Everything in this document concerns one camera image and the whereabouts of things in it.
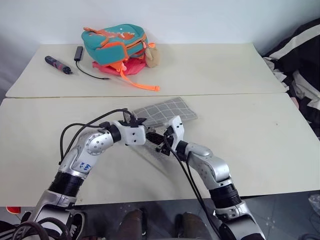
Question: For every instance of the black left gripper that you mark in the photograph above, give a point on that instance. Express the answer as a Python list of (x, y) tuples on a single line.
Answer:
[(153, 138)]

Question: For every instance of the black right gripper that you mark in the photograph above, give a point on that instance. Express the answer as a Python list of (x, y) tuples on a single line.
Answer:
[(165, 147)]

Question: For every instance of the grey plaid pouch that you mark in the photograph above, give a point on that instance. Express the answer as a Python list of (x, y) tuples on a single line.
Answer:
[(165, 110)]

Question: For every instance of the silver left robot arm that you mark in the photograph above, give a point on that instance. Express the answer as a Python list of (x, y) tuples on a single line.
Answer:
[(95, 146)]

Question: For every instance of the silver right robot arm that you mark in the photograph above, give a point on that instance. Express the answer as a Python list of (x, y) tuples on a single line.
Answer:
[(215, 165)]

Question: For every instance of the red plastic bag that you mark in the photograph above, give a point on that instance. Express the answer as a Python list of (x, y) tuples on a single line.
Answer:
[(133, 67)]

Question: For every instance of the beige plush toy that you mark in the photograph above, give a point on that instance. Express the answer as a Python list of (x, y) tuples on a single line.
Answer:
[(153, 58)]

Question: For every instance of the dark brown rounded shape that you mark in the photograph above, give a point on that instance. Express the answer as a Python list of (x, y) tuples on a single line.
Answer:
[(192, 225), (133, 223)]

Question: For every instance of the teal orange backpack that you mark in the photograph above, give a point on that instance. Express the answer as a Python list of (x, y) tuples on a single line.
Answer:
[(110, 45)]

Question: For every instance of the dark electric screwdriver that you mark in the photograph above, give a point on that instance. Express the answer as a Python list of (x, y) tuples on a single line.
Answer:
[(56, 63)]

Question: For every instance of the red round object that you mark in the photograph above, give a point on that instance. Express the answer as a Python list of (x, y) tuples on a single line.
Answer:
[(12, 210)]

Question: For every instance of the clear plastic wrapper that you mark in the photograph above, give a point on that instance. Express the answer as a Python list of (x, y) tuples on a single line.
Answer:
[(315, 200)]

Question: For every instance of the black white striped clothes pile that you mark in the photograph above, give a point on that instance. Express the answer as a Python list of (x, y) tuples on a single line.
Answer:
[(300, 62)]

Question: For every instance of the black white sneaker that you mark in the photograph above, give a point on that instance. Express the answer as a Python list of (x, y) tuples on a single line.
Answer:
[(22, 231)]

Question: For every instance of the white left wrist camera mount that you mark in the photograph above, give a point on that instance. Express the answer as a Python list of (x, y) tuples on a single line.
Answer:
[(135, 136)]

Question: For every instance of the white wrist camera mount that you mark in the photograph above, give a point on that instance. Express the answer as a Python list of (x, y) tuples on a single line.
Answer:
[(178, 128), (135, 136)]

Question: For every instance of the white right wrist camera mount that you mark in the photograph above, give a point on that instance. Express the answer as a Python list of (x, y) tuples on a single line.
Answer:
[(178, 128)]

